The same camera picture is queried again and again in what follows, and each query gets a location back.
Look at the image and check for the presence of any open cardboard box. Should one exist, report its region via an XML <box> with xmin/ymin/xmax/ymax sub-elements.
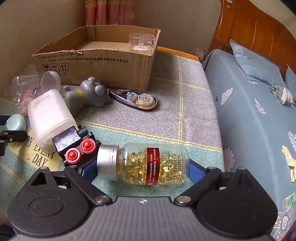
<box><xmin>32</xmin><ymin>25</ymin><xmax>161</xmax><ymax>90</ymax></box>

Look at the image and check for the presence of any clear square plastic container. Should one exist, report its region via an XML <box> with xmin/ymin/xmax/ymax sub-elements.
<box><xmin>128</xmin><ymin>33</ymin><xmax>155</xmax><ymax>52</ymax></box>

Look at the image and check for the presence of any wooden bed headboard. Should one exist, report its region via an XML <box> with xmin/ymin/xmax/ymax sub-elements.
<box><xmin>208</xmin><ymin>0</ymin><xmax>296</xmax><ymax>77</ymax></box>

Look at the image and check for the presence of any blue patterned bed sheet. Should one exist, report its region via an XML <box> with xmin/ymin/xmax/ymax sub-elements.
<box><xmin>202</xmin><ymin>49</ymin><xmax>295</xmax><ymax>240</ymax></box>

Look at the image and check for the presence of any clear round plastic cup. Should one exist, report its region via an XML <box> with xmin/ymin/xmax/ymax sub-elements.
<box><xmin>11</xmin><ymin>71</ymin><xmax>61</xmax><ymax>108</ymax></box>

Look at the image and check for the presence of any pink keychain charm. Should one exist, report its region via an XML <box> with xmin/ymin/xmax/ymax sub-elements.
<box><xmin>19</xmin><ymin>87</ymin><xmax>41</xmax><ymax>116</ymax></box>

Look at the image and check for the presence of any glass bottle of golden capsules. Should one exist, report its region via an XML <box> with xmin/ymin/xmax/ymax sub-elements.
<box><xmin>97</xmin><ymin>143</ymin><xmax>190</xmax><ymax>186</ymax></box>

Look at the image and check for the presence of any grey bear figurine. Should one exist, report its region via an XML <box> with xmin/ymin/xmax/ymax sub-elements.
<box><xmin>63</xmin><ymin>77</ymin><xmax>111</xmax><ymax>116</ymax></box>

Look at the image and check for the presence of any black correction tape dispenser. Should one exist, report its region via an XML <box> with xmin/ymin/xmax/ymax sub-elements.
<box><xmin>107</xmin><ymin>88</ymin><xmax>158</xmax><ymax>111</ymax></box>

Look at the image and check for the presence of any pink patterned curtain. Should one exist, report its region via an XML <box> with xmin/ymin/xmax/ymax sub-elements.
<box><xmin>85</xmin><ymin>0</ymin><xmax>135</xmax><ymax>26</ymax></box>

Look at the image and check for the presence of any white translucent plastic jar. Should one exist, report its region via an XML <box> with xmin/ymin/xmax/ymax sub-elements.
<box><xmin>28</xmin><ymin>89</ymin><xmax>78</xmax><ymax>153</ymax></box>

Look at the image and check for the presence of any white wall socket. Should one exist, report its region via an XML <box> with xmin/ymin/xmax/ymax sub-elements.
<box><xmin>195</xmin><ymin>48</ymin><xmax>205</xmax><ymax>61</ymax></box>

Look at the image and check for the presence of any blue patterned pillow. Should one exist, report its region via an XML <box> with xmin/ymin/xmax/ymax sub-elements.
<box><xmin>229</xmin><ymin>39</ymin><xmax>285</xmax><ymax>86</ymax></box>

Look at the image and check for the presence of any mint green oval case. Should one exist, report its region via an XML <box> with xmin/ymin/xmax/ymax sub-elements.
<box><xmin>4</xmin><ymin>114</ymin><xmax>27</xmax><ymax>131</ymax></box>

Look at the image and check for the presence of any crumpled grey cloth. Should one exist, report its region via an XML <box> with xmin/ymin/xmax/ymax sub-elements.
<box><xmin>270</xmin><ymin>85</ymin><xmax>295</xmax><ymax>107</ymax></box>

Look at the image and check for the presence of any grey green checked blanket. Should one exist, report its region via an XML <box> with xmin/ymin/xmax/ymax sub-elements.
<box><xmin>0</xmin><ymin>47</ymin><xmax>226</xmax><ymax>216</ymax></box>

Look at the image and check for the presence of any black toy train block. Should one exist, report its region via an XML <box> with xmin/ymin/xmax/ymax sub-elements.
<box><xmin>52</xmin><ymin>126</ymin><xmax>101</xmax><ymax>167</ymax></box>

